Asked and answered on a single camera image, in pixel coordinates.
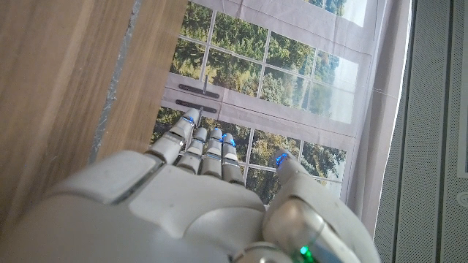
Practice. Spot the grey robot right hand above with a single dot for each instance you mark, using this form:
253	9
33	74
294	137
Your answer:
164	219

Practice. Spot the printed window backdrop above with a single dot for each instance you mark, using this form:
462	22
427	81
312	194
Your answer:
292	73

